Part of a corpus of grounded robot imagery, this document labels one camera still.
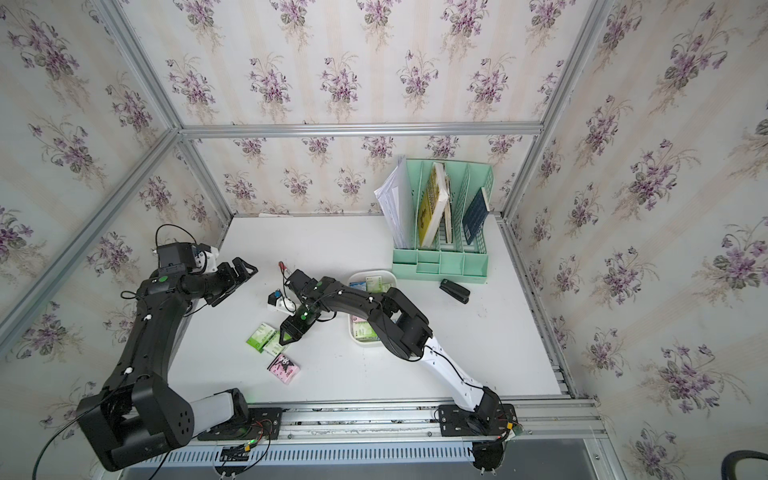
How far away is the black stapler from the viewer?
967 millimetres

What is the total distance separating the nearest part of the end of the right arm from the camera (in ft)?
2.62

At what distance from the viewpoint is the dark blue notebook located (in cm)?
102

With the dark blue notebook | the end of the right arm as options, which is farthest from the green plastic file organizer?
the end of the right arm

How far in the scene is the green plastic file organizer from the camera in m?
1.00

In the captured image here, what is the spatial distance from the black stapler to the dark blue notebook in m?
0.22

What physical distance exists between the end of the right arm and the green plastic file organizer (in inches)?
11.8
